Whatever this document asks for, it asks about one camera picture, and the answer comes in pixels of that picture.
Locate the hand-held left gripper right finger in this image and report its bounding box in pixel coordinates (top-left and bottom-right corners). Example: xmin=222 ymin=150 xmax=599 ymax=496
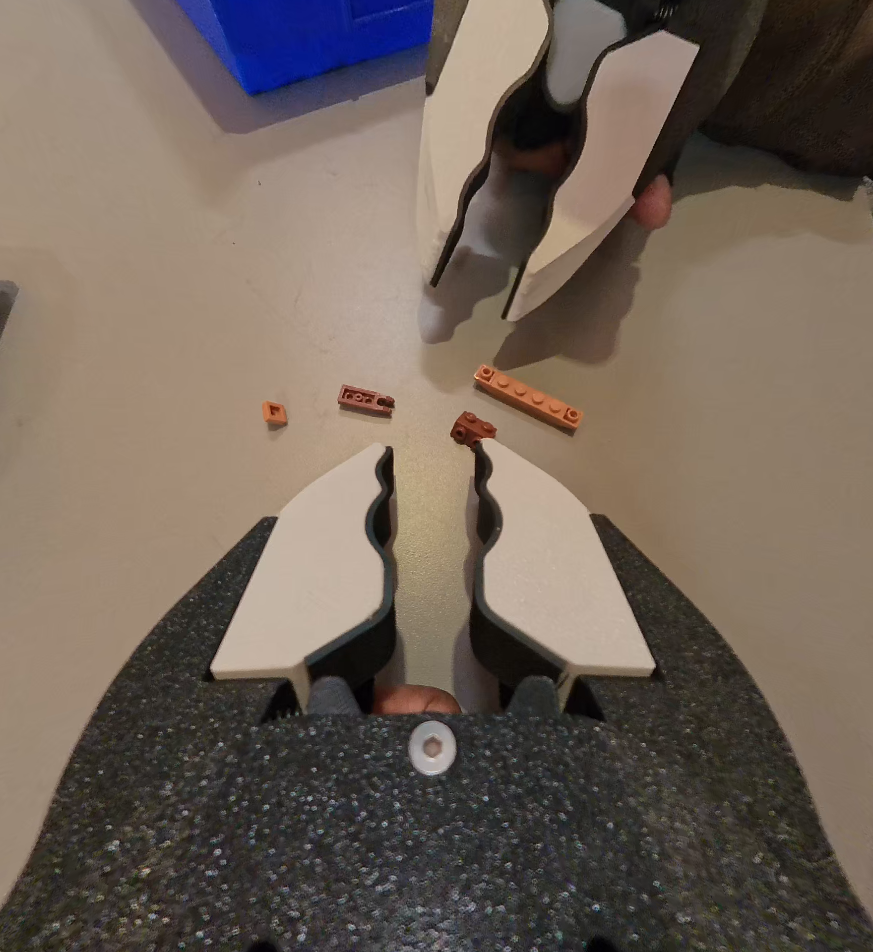
xmin=470 ymin=439 xmax=658 ymax=700

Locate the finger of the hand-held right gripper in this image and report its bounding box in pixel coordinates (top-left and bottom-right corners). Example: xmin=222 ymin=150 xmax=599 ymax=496
xmin=501 ymin=27 xmax=702 ymax=324
xmin=416 ymin=0 xmax=560 ymax=291

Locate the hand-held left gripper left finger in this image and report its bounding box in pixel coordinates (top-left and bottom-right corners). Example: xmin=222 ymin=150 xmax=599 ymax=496
xmin=209 ymin=444 xmax=400 ymax=700

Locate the blue plastic bin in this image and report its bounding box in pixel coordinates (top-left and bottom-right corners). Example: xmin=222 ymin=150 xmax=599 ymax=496
xmin=177 ymin=0 xmax=435 ymax=95

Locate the dark brown small brick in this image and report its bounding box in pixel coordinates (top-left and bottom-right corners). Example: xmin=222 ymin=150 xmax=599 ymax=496
xmin=450 ymin=413 xmax=499 ymax=447

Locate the brown brick assembly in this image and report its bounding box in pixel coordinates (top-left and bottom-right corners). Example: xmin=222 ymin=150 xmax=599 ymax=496
xmin=474 ymin=365 xmax=585 ymax=434

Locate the person's right forearm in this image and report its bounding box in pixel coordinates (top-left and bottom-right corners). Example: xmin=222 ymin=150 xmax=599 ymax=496
xmin=700 ymin=0 xmax=873 ymax=191

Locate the grey desk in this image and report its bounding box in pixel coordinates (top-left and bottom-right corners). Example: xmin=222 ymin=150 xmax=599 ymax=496
xmin=0 ymin=0 xmax=873 ymax=952

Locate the brown clip plate brick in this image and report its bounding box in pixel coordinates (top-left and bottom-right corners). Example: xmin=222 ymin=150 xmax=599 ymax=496
xmin=337 ymin=384 xmax=396 ymax=416

